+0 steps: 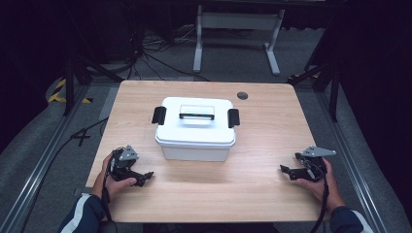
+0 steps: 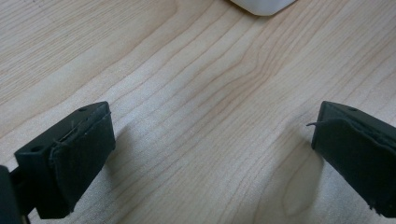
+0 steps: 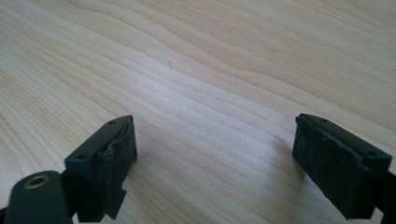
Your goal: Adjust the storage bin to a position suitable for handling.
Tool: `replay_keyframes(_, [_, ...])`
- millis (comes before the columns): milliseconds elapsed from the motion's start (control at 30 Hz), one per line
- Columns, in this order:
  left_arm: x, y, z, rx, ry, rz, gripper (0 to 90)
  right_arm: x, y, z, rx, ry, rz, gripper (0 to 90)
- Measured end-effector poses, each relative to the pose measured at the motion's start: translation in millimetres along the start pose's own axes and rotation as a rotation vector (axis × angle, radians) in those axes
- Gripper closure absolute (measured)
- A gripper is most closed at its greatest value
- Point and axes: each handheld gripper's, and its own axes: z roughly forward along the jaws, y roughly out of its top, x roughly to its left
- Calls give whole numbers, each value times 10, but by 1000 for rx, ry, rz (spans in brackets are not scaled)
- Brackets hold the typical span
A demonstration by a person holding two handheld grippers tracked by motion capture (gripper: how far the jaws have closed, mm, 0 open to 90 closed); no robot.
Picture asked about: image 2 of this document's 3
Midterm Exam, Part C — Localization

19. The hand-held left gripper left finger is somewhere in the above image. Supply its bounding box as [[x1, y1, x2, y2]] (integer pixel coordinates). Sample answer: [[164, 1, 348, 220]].
[[13, 101, 117, 220]]

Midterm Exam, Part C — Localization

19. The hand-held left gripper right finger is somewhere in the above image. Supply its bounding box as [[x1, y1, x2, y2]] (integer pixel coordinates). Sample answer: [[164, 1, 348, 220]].
[[306, 100, 396, 218]]

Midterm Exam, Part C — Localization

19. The white plastic container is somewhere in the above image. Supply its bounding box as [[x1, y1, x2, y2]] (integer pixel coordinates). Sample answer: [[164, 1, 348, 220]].
[[229, 0, 297, 17]]

